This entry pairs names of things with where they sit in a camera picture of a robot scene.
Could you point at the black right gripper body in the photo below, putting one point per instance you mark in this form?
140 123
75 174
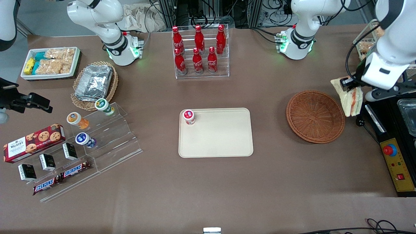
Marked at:
7 96

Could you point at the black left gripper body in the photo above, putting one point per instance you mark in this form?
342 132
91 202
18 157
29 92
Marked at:
359 72

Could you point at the triangular sandwich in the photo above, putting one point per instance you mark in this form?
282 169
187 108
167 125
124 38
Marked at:
350 102

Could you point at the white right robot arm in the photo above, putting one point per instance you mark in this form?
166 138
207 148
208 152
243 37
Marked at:
97 13

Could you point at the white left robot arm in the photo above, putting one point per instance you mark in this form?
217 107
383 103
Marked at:
302 19

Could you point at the brown wicker basket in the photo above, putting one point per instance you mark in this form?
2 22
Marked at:
315 117

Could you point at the white rectangular snack tray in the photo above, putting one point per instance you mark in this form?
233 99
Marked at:
76 63

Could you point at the light wicker basket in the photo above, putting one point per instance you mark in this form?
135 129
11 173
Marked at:
113 83

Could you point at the beige plastic tray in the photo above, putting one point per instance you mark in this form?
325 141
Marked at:
221 136

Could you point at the bagged cracker pack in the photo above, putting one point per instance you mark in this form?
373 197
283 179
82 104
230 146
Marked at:
378 32
366 47

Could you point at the yellow snack packet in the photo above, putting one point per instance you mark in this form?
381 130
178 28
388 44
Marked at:
29 66

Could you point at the orange lid yogurt jar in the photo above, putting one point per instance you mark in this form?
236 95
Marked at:
75 119

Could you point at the rice cracker snack pack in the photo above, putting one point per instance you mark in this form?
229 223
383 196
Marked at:
60 53
52 66

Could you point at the red Walkers cookie box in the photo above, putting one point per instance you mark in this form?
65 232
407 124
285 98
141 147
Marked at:
32 143

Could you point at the teal snack packet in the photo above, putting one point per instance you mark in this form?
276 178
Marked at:
40 56

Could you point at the black side platform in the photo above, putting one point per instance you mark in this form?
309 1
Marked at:
386 126

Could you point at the blue lid yogurt jar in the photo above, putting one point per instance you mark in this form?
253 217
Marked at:
84 139

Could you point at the small black box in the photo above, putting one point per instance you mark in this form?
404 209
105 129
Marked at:
47 162
70 151
27 172

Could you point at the stacked foil containers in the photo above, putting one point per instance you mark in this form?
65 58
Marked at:
94 81

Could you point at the clear plastic container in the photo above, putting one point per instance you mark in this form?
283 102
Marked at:
409 115

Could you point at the green lid yogurt jar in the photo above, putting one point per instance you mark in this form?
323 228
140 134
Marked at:
103 105

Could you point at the Snickers chocolate bar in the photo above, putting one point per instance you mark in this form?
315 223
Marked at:
74 170
47 185

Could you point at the clear acrylic stepped jar stand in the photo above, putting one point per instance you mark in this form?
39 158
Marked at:
113 139

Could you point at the clear acrylic stepped snack stand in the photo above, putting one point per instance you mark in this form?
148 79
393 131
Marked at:
74 185

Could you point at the yellow emergency stop control box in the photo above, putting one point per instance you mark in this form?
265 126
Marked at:
399 165

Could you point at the clear acrylic bottle rack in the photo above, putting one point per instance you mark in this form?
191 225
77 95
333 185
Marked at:
224 66

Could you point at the beige cloth bag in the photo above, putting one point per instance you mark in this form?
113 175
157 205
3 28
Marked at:
139 18

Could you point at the red cola bottle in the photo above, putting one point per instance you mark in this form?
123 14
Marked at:
197 62
221 39
177 38
199 37
180 63
212 61

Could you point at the red lid yogurt jar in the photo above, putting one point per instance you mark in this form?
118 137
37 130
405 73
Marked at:
188 116

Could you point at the black aluminium frame rack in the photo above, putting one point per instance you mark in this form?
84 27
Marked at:
211 13

